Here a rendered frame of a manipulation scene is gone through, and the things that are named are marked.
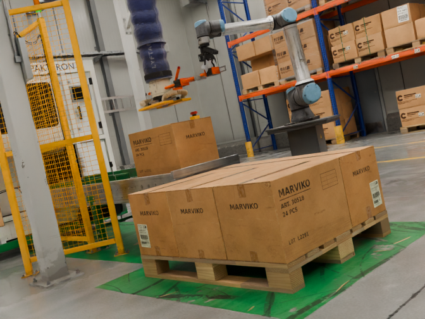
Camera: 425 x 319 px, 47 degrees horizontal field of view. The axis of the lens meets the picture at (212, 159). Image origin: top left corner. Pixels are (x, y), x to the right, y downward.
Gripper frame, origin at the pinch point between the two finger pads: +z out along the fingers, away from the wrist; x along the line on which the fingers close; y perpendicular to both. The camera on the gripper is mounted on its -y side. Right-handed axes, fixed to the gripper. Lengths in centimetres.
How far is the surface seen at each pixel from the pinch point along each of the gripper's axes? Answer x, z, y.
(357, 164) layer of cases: 3, 78, -104
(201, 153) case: 0, 57, 29
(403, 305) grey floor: 79, 125, -157
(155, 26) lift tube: 3, -46, 48
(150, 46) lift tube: 9, -32, 52
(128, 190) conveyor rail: 36, 76, 84
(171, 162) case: 22, 59, 40
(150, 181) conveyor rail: 36, 70, 51
